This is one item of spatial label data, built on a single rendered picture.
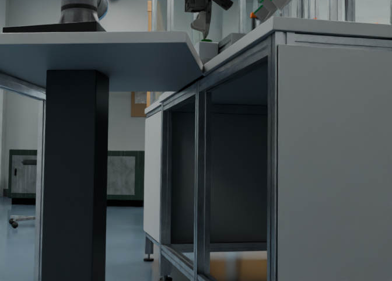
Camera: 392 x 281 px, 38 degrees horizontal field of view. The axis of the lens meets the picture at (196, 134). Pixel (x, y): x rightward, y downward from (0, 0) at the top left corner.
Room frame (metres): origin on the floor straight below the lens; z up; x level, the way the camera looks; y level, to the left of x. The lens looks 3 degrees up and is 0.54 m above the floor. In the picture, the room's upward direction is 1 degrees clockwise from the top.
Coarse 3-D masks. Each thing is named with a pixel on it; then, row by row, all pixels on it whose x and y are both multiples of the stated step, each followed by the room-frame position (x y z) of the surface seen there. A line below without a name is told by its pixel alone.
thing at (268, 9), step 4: (264, 0) 1.65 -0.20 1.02; (268, 0) 1.65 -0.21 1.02; (264, 4) 1.65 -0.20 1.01; (268, 4) 1.65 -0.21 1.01; (272, 4) 1.65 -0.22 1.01; (260, 8) 1.77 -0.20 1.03; (264, 8) 1.77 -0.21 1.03; (268, 8) 1.65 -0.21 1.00; (272, 8) 1.65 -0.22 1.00; (276, 8) 1.71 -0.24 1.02; (256, 12) 1.77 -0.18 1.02; (260, 12) 1.77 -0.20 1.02; (264, 12) 1.77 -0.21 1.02; (268, 12) 1.77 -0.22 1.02; (272, 12) 1.71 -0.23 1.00; (260, 16) 1.77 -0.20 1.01; (264, 16) 1.77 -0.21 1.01; (268, 16) 1.72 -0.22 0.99; (264, 20) 1.75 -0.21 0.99
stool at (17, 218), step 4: (24, 160) 4.92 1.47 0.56; (28, 160) 4.89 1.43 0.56; (32, 160) 4.88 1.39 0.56; (36, 160) 4.88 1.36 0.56; (24, 164) 4.92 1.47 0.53; (28, 164) 4.89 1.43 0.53; (32, 164) 4.88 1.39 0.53; (36, 164) 4.88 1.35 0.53; (12, 216) 5.06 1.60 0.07; (16, 216) 5.05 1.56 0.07; (20, 216) 5.04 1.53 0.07; (24, 216) 5.03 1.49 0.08; (28, 216) 5.02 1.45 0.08; (32, 216) 5.02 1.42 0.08; (12, 220) 5.06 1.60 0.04; (16, 220) 4.80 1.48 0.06; (20, 220) 4.83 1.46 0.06; (12, 224) 4.78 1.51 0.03; (16, 224) 4.79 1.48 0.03
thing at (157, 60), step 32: (64, 32) 1.37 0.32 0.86; (96, 32) 1.37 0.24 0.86; (128, 32) 1.36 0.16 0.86; (160, 32) 1.35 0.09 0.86; (0, 64) 1.67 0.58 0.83; (32, 64) 1.67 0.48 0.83; (64, 64) 1.66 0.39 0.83; (96, 64) 1.65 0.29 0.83; (128, 64) 1.65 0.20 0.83; (160, 64) 1.64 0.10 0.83; (192, 64) 1.64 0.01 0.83
